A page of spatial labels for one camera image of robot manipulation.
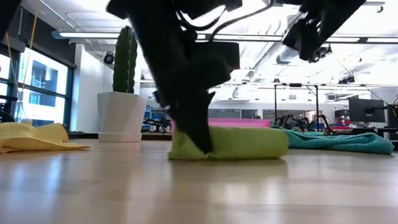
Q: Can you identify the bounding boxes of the green cactus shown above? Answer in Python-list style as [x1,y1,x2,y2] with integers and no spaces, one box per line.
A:
[112,26,138,94]

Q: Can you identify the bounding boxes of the white ceiling light bar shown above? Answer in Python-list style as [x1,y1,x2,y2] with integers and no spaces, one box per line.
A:
[51,30,121,40]
[195,33,398,44]

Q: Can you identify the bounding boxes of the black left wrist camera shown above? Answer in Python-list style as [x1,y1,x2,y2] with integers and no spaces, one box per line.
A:
[195,42,241,71]

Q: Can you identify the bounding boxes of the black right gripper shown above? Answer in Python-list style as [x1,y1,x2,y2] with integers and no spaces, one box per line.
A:
[281,0,368,62]

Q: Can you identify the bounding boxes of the large black-framed window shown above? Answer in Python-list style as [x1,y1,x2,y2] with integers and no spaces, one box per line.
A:
[0,46,75,129]

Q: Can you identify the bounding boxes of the black background robot arms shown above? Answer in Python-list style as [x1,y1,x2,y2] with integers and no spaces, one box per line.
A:
[275,114,332,135]

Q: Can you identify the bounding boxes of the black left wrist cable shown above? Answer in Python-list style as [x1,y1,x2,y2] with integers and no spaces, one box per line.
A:
[176,4,274,43]

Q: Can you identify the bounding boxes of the teal microfiber towel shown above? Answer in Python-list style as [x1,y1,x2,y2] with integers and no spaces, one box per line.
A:
[272,125,395,156]

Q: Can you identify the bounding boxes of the lime microfiber towel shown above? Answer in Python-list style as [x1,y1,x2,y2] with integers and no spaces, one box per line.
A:
[167,125,290,161]

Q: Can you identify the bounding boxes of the black computer monitor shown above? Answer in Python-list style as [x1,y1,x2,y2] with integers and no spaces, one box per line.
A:
[348,98,386,123]
[387,104,398,129]

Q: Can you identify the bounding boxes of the pink cloth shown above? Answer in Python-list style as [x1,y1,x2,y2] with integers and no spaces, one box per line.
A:
[170,117,272,133]

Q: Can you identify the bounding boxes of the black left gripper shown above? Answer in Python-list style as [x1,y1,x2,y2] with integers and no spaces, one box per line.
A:
[105,0,243,155]

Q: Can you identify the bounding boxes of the black track spotlight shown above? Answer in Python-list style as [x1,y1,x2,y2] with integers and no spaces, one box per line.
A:
[338,74,356,85]
[309,45,333,64]

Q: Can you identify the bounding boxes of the yellow microfiber towel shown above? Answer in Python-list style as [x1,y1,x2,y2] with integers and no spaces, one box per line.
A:
[0,121,91,154]

